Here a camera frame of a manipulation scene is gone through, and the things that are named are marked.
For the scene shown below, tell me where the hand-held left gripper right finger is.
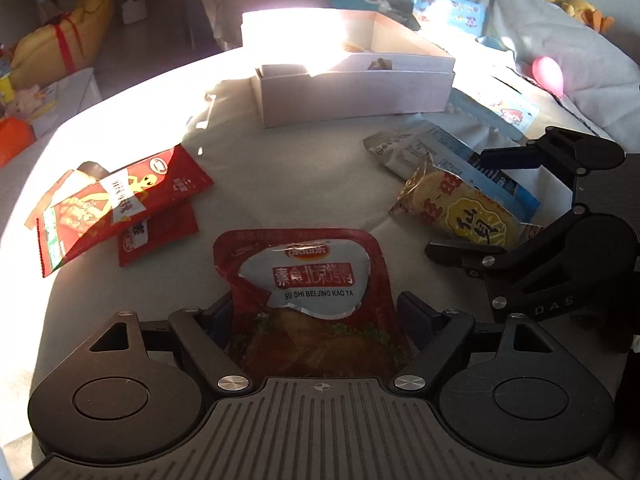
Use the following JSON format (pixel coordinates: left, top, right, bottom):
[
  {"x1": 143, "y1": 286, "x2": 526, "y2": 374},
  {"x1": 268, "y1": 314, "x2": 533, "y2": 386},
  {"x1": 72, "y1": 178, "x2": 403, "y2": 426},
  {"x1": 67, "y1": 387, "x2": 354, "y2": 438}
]
[{"x1": 394, "y1": 292, "x2": 554, "y2": 394}]

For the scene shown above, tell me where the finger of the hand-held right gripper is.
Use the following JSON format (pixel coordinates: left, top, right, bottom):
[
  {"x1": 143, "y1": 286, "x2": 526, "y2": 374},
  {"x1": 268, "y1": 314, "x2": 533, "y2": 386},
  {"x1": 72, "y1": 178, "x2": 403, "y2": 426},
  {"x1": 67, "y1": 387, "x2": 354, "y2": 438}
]
[
  {"x1": 425, "y1": 204, "x2": 591, "y2": 323},
  {"x1": 479, "y1": 126, "x2": 581, "y2": 188}
]

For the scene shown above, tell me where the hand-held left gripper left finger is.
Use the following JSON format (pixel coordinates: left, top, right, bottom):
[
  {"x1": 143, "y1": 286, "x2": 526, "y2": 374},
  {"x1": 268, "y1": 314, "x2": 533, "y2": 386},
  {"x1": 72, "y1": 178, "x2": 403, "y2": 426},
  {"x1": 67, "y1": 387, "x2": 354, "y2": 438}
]
[{"x1": 89, "y1": 294, "x2": 254, "y2": 395}]

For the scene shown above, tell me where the gold rice cracker packet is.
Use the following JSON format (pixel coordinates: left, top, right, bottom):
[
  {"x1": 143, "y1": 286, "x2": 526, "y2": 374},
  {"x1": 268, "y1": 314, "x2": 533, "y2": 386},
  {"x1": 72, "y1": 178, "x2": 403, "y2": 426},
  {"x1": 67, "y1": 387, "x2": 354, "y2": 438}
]
[{"x1": 389, "y1": 151, "x2": 545, "y2": 255}]

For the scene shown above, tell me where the blue and white snack packet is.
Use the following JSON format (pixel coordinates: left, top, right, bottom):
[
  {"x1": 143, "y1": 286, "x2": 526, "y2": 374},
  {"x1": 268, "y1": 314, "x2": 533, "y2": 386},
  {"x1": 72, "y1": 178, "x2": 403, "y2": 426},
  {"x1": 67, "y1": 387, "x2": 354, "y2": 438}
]
[{"x1": 362, "y1": 119, "x2": 542, "y2": 223}]

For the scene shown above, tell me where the large red and silver packet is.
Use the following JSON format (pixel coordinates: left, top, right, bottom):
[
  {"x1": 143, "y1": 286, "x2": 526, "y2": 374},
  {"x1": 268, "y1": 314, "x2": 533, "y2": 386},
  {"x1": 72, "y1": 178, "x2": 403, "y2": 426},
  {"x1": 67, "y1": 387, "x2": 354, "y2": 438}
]
[{"x1": 212, "y1": 228, "x2": 415, "y2": 380}]

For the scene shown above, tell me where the small red snack packet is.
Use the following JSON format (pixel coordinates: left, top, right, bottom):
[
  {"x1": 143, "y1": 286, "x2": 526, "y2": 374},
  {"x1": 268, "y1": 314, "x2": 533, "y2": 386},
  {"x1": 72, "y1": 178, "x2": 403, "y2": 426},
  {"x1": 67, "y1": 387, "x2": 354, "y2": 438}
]
[{"x1": 116, "y1": 204, "x2": 199, "y2": 269}]

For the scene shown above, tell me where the red packet with yellow figure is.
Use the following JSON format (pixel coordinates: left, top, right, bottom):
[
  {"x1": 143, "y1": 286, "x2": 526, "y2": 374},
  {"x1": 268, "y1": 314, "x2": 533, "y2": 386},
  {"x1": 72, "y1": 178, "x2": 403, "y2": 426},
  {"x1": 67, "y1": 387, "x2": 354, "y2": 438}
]
[{"x1": 26, "y1": 144, "x2": 215, "y2": 279}]

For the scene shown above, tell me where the cardboard box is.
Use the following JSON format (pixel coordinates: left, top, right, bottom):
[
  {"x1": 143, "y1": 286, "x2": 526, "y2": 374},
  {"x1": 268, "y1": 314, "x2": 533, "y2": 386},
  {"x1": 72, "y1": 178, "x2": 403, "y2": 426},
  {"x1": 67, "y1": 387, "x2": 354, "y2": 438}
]
[{"x1": 239, "y1": 7, "x2": 457, "y2": 129}]

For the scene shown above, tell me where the cartoon sticker book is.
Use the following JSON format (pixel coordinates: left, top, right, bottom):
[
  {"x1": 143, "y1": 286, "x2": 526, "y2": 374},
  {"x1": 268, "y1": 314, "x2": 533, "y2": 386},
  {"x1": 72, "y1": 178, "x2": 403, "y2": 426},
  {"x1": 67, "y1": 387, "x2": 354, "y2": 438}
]
[{"x1": 447, "y1": 76, "x2": 542, "y2": 137}]

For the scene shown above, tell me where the pink balloon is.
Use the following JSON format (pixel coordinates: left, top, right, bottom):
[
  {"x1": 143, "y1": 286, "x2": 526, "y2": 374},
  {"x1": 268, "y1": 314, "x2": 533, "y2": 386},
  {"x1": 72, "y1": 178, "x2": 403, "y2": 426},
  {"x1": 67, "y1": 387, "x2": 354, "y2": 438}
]
[{"x1": 531, "y1": 56, "x2": 566, "y2": 97}]

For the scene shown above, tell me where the grey sofa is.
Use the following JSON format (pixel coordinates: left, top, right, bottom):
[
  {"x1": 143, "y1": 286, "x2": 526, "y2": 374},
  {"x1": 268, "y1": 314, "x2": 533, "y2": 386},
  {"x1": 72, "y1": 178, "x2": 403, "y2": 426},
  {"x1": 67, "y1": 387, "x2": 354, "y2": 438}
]
[{"x1": 194, "y1": 0, "x2": 640, "y2": 153}]

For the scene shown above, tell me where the yellow plush duck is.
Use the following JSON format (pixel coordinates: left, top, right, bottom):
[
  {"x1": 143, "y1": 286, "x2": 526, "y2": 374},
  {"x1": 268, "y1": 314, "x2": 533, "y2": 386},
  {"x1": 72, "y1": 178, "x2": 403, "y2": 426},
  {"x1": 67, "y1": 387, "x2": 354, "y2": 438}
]
[{"x1": 536, "y1": 0, "x2": 615, "y2": 35}]

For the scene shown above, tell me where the orange bowl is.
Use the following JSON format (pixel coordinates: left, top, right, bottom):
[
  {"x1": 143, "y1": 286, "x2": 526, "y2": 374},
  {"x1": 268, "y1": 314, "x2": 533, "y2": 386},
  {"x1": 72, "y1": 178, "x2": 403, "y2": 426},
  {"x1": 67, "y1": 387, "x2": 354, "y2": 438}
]
[{"x1": 0, "y1": 116, "x2": 37, "y2": 169}]

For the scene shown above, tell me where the pink plush toy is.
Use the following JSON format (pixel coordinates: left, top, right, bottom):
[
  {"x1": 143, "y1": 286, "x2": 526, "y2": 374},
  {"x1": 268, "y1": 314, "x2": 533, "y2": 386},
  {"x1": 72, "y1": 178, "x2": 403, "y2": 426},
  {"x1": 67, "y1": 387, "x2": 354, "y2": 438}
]
[{"x1": 0, "y1": 84, "x2": 57, "y2": 122}]

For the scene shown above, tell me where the yellow bag with red ribbon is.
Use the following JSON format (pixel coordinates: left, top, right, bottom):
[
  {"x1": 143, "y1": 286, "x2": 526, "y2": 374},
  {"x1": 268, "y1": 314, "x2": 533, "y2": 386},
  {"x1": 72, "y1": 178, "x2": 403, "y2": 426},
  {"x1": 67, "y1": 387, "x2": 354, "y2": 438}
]
[{"x1": 9, "y1": 0, "x2": 115, "y2": 92}]

